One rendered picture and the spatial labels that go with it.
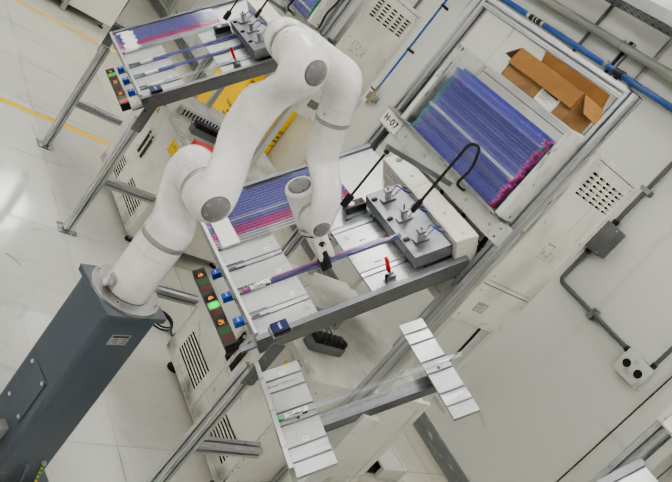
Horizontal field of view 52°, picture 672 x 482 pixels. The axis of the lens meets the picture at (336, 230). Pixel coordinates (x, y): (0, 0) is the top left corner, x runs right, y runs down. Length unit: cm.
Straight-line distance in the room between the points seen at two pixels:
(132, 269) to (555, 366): 241
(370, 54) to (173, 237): 195
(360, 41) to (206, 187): 190
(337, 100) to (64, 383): 99
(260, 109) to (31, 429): 104
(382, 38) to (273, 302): 170
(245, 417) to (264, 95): 128
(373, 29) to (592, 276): 161
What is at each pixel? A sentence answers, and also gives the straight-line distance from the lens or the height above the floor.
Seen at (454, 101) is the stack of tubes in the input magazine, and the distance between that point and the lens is 242.
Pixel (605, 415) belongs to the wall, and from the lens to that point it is 352.
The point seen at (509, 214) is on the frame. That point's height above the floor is 141.
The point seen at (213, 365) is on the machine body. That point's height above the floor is 26.
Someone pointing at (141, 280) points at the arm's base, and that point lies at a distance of 177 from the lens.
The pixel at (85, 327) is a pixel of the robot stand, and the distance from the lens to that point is 184.
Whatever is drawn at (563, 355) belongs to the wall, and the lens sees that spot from 364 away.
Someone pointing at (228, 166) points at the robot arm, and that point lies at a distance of 161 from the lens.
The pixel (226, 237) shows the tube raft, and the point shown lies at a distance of 232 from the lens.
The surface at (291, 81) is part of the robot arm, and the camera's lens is 152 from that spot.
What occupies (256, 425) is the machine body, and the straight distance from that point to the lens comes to 244.
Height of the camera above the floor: 166
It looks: 17 degrees down
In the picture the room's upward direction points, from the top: 39 degrees clockwise
